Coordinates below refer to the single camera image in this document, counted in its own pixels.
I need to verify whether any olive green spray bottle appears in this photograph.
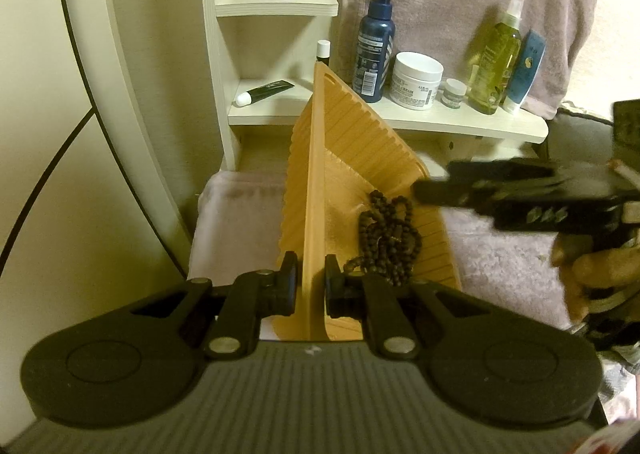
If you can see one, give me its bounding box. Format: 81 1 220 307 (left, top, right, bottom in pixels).
466 0 524 115

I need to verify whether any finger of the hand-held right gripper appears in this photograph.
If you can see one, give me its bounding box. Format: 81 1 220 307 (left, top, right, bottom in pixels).
447 158 568 185
411 178 501 209

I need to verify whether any blue and white tube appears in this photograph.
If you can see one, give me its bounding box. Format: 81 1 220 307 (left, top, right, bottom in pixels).
501 30 547 115

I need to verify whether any large white cream jar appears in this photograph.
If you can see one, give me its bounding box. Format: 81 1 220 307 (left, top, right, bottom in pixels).
388 52 445 110

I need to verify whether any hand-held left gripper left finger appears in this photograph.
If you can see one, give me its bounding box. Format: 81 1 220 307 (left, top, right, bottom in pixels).
129 251 299 360

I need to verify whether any small white jar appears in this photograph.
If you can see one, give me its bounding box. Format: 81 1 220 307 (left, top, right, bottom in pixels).
441 78 468 109

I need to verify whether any cream curved frame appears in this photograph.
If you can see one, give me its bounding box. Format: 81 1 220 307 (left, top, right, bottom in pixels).
52 0 198 285

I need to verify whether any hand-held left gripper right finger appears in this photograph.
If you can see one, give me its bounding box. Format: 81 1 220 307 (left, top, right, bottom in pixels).
325 255 481 360

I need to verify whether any dark blue spray bottle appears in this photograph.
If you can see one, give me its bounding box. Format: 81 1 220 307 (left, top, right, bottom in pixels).
351 0 396 103

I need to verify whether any orange ribbed plastic tray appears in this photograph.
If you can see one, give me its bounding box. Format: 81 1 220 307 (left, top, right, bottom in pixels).
276 61 463 342

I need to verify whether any black tube with white cap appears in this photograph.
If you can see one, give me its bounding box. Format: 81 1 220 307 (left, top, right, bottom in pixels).
236 80 294 108

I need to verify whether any cream wooden shelf unit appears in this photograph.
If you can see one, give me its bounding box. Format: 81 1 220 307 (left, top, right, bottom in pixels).
198 0 549 172

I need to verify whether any person's right hand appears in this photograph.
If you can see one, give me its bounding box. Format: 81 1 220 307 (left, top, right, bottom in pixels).
552 236 640 322

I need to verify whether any green cushion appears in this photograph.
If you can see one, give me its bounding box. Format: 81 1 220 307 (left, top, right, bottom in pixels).
540 104 618 165

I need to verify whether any dark wooden bead necklace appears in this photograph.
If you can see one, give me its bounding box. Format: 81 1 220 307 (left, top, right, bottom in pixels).
345 190 423 287

